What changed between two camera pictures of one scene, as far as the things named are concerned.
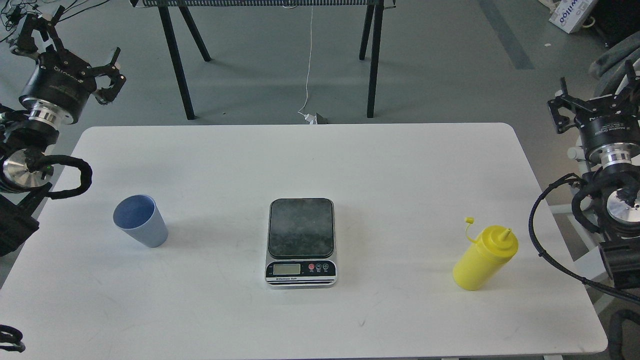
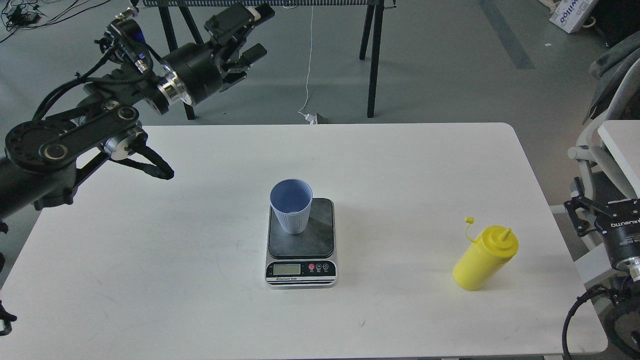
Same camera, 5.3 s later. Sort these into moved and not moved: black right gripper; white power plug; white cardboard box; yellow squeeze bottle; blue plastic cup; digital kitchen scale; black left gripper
Moved: black left gripper; blue plastic cup; black right gripper
Not moved: digital kitchen scale; white cardboard box; white power plug; yellow squeeze bottle
